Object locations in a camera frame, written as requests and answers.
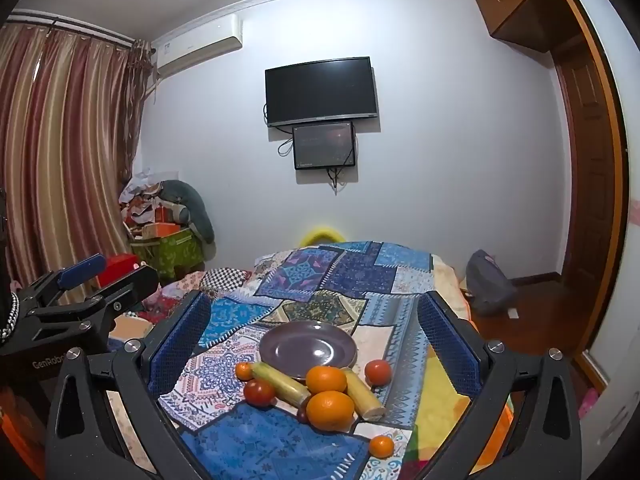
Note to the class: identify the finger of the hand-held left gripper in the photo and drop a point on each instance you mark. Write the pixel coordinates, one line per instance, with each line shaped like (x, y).
(125, 287)
(80, 266)

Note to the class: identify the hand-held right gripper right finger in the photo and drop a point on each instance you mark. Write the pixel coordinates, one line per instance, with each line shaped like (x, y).
(445, 340)

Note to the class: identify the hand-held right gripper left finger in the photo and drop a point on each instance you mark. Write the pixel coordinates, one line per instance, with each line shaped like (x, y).
(180, 340)

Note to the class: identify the small mandarin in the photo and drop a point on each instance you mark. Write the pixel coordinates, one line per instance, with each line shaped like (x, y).
(381, 446)
(244, 371)

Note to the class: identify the red tomato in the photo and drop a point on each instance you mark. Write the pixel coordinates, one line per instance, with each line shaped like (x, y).
(377, 371)
(258, 392)

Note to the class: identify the yellow-green gourd piece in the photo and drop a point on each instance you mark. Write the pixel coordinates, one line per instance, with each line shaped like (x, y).
(362, 395)
(277, 382)

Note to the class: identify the large orange with sticker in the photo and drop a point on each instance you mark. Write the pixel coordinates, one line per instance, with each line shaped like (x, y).
(327, 377)

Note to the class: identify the purple ceramic plate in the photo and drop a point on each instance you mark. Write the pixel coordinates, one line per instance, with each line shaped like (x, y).
(305, 347)

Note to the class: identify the red box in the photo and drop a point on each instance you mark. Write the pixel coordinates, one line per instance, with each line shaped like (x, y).
(117, 267)

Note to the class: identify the green storage box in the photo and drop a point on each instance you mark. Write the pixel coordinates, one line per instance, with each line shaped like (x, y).
(170, 255)

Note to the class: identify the orange box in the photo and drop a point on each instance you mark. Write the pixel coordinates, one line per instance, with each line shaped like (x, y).
(160, 231)

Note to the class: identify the orange and yellow blanket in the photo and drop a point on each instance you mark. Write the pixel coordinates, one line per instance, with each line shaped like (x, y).
(442, 410)

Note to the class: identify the grey backpack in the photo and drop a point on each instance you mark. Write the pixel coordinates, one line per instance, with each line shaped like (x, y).
(487, 282)

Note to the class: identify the black-white checkered pillow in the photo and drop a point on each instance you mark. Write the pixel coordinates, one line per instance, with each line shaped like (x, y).
(225, 280)

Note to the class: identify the grey plush toy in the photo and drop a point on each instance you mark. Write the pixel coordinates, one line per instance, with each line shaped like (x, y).
(192, 205)

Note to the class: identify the striped red-beige curtain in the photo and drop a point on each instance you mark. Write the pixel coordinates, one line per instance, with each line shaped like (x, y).
(60, 150)

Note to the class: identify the blue patchwork cloth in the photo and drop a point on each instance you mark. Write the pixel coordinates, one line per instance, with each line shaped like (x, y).
(325, 280)

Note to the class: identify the dark red jujube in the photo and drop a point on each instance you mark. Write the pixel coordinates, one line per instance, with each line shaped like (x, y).
(302, 415)

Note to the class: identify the yellow round object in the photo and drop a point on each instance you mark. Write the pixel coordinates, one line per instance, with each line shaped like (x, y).
(320, 235)

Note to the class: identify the brown wooden door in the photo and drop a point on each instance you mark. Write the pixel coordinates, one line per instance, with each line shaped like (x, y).
(590, 185)

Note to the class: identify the curtain rod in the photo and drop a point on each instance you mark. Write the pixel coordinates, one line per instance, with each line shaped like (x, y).
(65, 24)

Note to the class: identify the white air conditioner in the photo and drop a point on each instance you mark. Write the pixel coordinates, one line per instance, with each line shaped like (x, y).
(197, 47)

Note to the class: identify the white wardrobe door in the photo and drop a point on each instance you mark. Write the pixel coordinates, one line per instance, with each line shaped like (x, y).
(625, 110)

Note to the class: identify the wooden overhead cabinet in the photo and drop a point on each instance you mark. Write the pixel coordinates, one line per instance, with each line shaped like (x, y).
(520, 5)

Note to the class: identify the small black wall monitor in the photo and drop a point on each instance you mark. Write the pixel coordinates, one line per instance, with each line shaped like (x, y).
(324, 145)

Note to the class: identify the black wall television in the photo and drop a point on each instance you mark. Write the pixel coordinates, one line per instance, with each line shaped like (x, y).
(320, 91)

